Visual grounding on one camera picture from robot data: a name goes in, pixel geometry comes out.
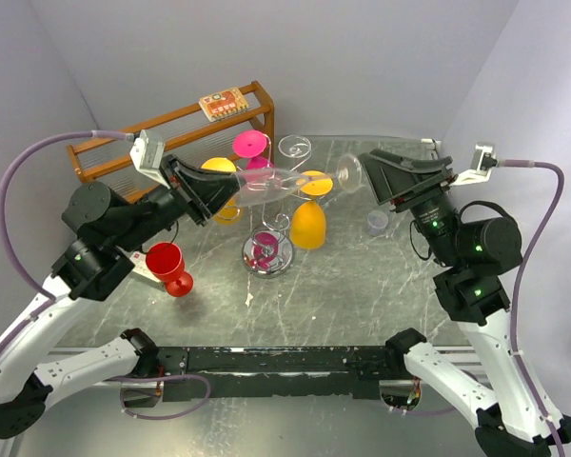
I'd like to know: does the small clear purple cup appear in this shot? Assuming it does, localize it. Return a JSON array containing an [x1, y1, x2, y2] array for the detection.
[[366, 209, 389, 237]]

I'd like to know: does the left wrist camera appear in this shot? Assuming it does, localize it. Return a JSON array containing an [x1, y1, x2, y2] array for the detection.
[[129, 129, 169, 189]]

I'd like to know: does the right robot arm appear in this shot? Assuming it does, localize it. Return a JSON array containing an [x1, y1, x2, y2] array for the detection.
[[359, 145, 571, 456]]

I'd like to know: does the orange spiral notebook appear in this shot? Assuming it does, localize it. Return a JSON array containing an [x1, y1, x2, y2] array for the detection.
[[198, 88, 249, 122]]

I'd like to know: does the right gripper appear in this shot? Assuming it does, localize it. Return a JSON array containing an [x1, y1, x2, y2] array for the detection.
[[358, 147, 462, 265]]

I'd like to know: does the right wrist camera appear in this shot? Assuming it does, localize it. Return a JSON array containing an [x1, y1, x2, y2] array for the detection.
[[452, 143, 499, 187]]

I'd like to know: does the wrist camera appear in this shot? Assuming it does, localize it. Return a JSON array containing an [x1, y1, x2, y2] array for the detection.
[[452, 143, 499, 187], [129, 129, 169, 189]]

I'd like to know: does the orange wine glass front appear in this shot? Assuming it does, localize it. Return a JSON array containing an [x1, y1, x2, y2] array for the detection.
[[289, 170, 333, 250]]

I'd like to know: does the orange wine glass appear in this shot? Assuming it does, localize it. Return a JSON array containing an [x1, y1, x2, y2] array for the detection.
[[289, 170, 333, 250], [201, 157, 243, 226]]

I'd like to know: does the white card box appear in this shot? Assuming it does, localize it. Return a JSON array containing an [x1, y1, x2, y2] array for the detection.
[[129, 251, 165, 289]]

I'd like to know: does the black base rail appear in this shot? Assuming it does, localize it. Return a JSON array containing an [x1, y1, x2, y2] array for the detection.
[[126, 346, 412, 400]]

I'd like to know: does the clear wine glass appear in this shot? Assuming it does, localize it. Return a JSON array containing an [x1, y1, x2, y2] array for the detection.
[[235, 154, 363, 207], [278, 135, 312, 171]]

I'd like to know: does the pink wine glass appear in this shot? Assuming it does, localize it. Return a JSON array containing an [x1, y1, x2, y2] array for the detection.
[[232, 129, 274, 202]]

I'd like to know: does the red plastic cup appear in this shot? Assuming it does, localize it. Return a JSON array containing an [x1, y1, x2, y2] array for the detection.
[[146, 242, 194, 298]]

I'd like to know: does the wooden shelf rack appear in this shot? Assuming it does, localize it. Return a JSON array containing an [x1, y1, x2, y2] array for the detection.
[[67, 81, 275, 202]]

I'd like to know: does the chrome wine glass rack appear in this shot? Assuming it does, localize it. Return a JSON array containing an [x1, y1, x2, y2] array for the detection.
[[227, 134, 334, 279]]

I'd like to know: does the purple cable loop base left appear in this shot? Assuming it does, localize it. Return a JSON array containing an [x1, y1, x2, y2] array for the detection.
[[108, 373, 213, 421]]

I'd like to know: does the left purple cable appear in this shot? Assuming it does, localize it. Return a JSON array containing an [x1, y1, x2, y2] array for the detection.
[[0, 129, 139, 377]]

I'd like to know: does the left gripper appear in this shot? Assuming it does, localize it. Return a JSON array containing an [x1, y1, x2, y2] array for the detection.
[[114, 151, 248, 251]]

